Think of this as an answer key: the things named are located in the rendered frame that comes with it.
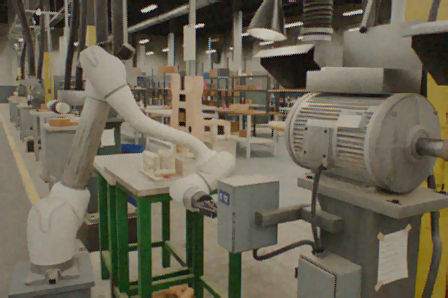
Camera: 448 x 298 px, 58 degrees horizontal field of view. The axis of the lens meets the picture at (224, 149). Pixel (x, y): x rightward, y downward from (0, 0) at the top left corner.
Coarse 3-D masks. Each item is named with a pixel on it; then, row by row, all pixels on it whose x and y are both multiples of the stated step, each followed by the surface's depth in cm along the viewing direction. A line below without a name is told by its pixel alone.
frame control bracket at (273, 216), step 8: (272, 208) 118; (280, 208) 118; (288, 208) 118; (296, 208) 119; (256, 216) 115; (264, 216) 113; (272, 216) 114; (280, 216) 116; (288, 216) 117; (296, 216) 119; (256, 224) 115; (264, 224) 113; (272, 224) 115
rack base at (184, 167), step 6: (180, 156) 216; (168, 162) 221; (180, 162) 206; (186, 162) 204; (192, 162) 206; (168, 168) 222; (180, 168) 207; (186, 168) 205; (192, 168) 206; (180, 174) 207; (186, 174) 205
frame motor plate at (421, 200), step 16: (304, 176) 124; (320, 192) 115; (336, 192) 109; (352, 192) 106; (384, 192) 106; (416, 192) 106; (432, 192) 107; (368, 208) 100; (384, 208) 96; (400, 208) 93; (416, 208) 96; (432, 208) 99
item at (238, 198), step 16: (256, 176) 123; (224, 192) 116; (240, 192) 113; (256, 192) 115; (272, 192) 118; (224, 208) 116; (240, 208) 113; (256, 208) 116; (224, 224) 117; (240, 224) 114; (224, 240) 118; (240, 240) 115; (256, 240) 118; (272, 240) 121; (304, 240) 114; (256, 256) 124; (272, 256) 121
